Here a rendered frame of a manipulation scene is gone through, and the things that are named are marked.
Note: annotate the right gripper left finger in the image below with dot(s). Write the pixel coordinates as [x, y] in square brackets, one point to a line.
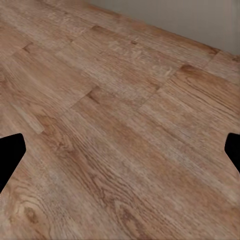
[12, 149]

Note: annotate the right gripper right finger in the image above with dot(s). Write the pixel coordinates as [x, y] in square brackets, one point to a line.
[232, 148]

